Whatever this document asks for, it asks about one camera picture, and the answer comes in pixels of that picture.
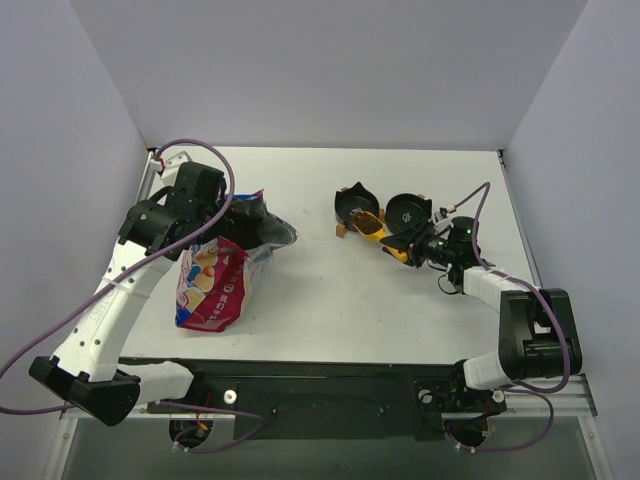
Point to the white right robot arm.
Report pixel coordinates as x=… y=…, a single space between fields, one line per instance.
x=537 y=343

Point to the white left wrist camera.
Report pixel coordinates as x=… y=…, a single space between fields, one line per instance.
x=166 y=169

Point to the yellow plastic scoop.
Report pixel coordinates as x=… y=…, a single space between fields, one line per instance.
x=377 y=238

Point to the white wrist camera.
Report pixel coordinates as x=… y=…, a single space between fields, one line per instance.
x=166 y=169
x=442 y=218

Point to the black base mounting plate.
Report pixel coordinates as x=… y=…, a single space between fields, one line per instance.
x=331 y=401

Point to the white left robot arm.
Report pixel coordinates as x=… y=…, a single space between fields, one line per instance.
x=85 y=369

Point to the black fish cat bowl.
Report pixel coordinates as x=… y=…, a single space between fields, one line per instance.
x=351 y=200

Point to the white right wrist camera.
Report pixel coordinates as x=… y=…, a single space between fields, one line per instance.
x=442 y=218

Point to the wooden bowl stand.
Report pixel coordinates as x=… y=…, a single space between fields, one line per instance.
x=341 y=231

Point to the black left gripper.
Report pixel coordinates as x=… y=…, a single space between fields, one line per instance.
x=239 y=220

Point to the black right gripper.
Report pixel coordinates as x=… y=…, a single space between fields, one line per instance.
x=417 y=242

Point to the black paw cat bowl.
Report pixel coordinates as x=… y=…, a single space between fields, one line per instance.
x=405 y=211

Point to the pet food bag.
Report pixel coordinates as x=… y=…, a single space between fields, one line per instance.
x=217 y=277

